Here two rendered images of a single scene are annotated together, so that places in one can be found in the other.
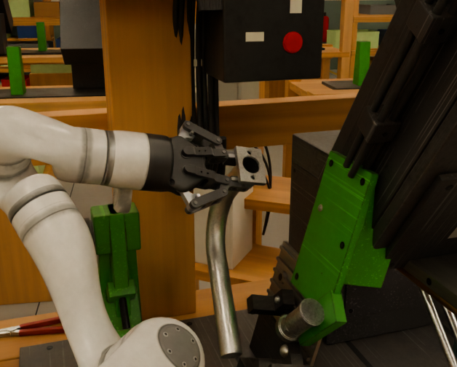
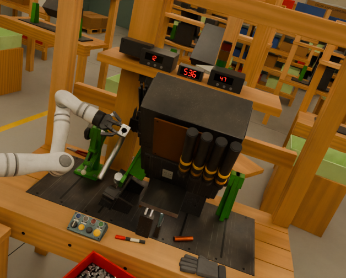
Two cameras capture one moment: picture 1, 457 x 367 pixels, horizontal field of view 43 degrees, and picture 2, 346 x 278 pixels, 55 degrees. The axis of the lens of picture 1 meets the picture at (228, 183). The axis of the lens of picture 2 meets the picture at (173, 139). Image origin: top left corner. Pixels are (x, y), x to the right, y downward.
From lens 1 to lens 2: 1.01 m
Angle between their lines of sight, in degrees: 23
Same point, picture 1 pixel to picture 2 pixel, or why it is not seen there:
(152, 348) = (57, 156)
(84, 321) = (55, 146)
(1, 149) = (58, 100)
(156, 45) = (133, 84)
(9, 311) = not seen: hidden behind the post
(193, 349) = (68, 162)
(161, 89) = (131, 98)
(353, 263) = (134, 169)
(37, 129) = (69, 99)
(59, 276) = (54, 134)
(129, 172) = (87, 118)
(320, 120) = not seen: hidden behind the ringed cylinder
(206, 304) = not seen: hidden behind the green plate
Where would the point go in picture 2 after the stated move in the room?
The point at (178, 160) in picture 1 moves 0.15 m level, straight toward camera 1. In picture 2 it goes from (104, 120) to (84, 129)
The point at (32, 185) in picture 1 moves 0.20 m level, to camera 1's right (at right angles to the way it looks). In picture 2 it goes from (60, 111) to (93, 129)
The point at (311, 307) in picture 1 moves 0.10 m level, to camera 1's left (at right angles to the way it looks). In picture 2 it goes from (118, 175) to (102, 165)
